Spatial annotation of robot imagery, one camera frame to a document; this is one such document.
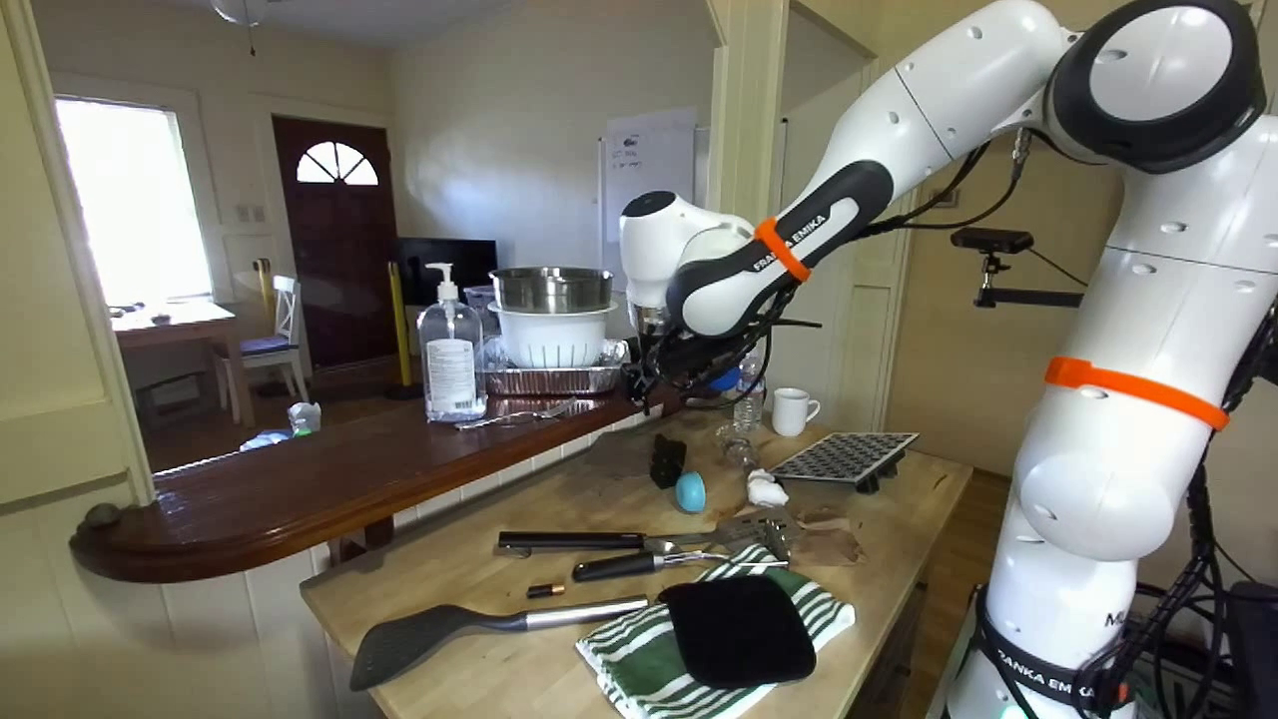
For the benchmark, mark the small white object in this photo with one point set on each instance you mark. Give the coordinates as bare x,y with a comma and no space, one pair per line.
766,487

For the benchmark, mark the white plastic strainer basket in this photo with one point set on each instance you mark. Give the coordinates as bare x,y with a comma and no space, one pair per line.
558,335

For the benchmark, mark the white mug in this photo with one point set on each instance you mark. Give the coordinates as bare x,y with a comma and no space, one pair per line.
794,410

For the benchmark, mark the dark wooden counter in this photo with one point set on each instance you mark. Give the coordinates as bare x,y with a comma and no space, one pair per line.
332,479

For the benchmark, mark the metal tray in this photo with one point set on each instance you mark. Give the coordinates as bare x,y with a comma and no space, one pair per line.
551,379

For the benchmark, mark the dark grid panel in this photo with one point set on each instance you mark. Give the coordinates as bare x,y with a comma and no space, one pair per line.
847,455

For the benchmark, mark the clear plastic water bottle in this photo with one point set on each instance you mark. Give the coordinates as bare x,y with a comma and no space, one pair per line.
742,426

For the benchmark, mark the small glass jar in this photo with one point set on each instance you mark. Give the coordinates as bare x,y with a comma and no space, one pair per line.
305,418

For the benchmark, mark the black metal tongs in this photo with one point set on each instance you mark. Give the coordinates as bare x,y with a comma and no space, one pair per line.
571,539

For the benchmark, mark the black monitor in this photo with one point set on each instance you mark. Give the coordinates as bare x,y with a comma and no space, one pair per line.
445,265

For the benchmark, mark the clear hand sanitizer pump bottle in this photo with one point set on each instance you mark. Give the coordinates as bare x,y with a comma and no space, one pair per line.
450,351

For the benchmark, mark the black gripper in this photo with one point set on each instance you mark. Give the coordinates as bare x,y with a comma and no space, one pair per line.
672,362

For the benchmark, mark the black external camera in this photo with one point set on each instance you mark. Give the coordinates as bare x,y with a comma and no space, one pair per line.
993,242

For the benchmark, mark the dark brown door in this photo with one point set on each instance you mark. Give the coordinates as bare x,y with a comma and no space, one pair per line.
340,253

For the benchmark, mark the wall outlet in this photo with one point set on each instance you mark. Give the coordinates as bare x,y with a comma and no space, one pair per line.
943,197

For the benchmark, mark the white chair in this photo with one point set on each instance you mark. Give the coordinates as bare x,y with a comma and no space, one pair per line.
272,347

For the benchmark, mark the small wooden side table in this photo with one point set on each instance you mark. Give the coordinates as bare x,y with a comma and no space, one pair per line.
175,335

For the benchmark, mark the green white striped towel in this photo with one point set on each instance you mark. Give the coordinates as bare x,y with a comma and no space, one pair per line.
623,659

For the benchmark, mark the bright window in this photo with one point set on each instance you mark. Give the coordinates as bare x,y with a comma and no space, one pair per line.
135,202

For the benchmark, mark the black cloth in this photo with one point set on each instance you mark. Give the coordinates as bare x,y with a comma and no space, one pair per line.
735,627

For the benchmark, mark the yellow stick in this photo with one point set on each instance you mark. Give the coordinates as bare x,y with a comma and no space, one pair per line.
402,319

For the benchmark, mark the small brown object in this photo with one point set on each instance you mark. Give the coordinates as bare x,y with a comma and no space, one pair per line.
545,587

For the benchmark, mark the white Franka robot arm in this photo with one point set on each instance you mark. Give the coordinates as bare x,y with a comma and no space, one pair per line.
1144,440

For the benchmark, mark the clear plastic bag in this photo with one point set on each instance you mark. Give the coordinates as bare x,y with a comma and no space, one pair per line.
514,418

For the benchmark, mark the stainless steel pot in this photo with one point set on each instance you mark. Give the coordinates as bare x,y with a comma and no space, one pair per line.
551,285

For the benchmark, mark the blue round plastic object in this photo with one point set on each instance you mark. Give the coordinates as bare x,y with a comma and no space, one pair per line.
726,379

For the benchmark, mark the black box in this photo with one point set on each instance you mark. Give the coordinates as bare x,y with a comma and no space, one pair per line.
1254,652

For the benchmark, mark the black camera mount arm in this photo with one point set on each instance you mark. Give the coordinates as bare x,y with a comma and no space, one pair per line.
1031,297

